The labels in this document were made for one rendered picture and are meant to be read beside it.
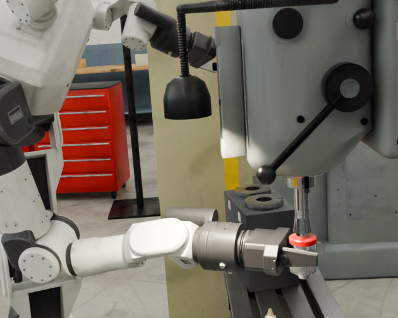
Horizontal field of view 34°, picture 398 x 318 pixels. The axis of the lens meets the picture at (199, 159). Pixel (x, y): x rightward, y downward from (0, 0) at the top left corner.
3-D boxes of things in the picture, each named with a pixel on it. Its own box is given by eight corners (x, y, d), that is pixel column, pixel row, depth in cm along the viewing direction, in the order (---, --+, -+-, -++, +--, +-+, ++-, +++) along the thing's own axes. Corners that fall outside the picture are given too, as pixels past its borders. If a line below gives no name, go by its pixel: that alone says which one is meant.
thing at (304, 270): (311, 277, 108) (309, 248, 107) (285, 272, 110) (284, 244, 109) (321, 267, 112) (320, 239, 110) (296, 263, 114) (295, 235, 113)
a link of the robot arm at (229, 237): (275, 238, 105) (206, 233, 109) (277, 293, 107) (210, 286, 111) (292, 214, 116) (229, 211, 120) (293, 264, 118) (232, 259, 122)
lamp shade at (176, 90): (158, 115, 99) (155, 75, 98) (202, 110, 102) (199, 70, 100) (172, 121, 93) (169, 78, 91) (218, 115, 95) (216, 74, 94)
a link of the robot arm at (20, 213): (8, 288, 122) (-37, 186, 113) (35, 250, 133) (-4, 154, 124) (63, 283, 119) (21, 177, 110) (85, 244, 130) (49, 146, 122)
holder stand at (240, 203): (249, 293, 146) (245, 209, 142) (227, 259, 167) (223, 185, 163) (299, 286, 148) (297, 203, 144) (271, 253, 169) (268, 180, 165)
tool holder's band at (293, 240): (309, 248, 107) (309, 242, 106) (284, 244, 109) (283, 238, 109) (320, 239, 110) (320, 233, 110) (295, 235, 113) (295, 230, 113)
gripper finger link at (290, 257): (318, 267, 107) (282, 264, 110) (318, 250, 107) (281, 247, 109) (316, 271, 106) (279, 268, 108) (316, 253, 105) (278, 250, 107)
